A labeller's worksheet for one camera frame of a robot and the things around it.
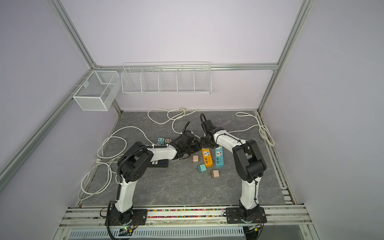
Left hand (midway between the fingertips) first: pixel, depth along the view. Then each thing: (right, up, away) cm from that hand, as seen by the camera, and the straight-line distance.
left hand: (204, 147), depth 96 cm
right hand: (+2, +2, +1) cm, 3 cm away
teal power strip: (+9, -5, -4) cm, 11 cm away
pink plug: (-6, -6, -3) cm, 9 cm away
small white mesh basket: (-70, +37, +3) cm, 80 cm away
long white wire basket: (-23, +46, +2) cm, 51 cm away
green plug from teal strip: (-2, -11, -8) cm, 14 cm away
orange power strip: (+2, -5, -4) cm, 7 cm away
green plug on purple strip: (-28, +4, 0) cm, 28 cm away
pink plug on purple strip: (-23, +5, -1) cm, 24 cm away
